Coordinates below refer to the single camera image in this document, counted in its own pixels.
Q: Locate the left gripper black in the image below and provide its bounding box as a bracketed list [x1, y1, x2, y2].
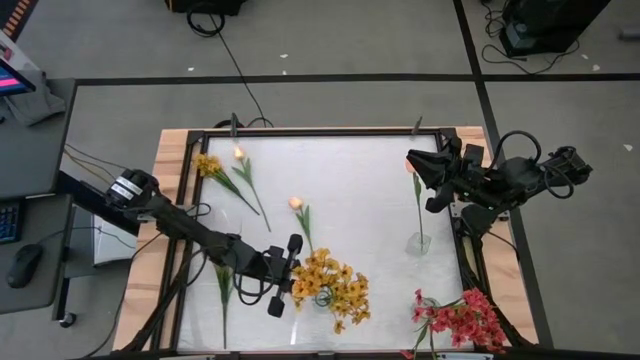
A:
[263, 232, 305, 320]

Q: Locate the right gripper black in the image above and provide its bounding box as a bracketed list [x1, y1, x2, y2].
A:
[405, 143, 495, 214]

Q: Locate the peach artificial tulip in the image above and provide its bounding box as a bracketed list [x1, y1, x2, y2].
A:
[288, 195, 316, 254]
[232, 144, 273, 234]
[407, 159, 426, 246]

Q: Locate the clear round-bellied glass vase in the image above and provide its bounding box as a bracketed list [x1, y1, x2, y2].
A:
[313, 288, 335, 309]

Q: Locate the clear square textured glass vase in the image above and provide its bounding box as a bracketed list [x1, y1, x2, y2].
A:
[404, 232, 433, 257]

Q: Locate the clear ribbed glass vase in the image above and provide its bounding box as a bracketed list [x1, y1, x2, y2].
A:
[418, 295, 447, 321]

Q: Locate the white box under desk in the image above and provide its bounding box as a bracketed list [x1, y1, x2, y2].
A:
[92, 213, 140, 266]

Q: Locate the black floor equipment case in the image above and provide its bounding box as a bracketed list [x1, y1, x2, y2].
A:
[498, 0, 612, 59]

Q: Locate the black diagonal bar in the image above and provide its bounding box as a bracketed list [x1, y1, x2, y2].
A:
[53, 169, 144, 237]

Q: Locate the black computer mouse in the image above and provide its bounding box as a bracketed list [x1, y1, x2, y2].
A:
[5, 243, 44, 290]

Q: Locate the grey office desk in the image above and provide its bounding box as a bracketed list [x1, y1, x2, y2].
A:
[0, 77, 77, 321]

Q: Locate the backlit black keyboard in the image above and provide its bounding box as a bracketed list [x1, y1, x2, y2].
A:
[0, 199, 22, 246]

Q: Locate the black floor box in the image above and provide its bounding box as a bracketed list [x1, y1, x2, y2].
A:
[164, 0, 250, 16]

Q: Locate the grey cloth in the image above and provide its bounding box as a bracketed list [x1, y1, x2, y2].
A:
[3, 69, 67, 127]

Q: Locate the computer monitor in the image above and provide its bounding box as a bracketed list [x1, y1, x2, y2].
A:
[0, 57, 37, 99]

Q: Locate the white pink poster board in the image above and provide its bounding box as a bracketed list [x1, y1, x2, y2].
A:
[0, 30, 40, 72]

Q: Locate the black orange striped panel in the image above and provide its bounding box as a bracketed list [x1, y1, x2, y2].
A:
[0, 0, 40, 42]

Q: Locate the black metal table frame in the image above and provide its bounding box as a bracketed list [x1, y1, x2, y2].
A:
[119, 125, 541, 360]

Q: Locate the long black floor cable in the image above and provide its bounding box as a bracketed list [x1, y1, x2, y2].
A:
[185, 8, 275, 129]

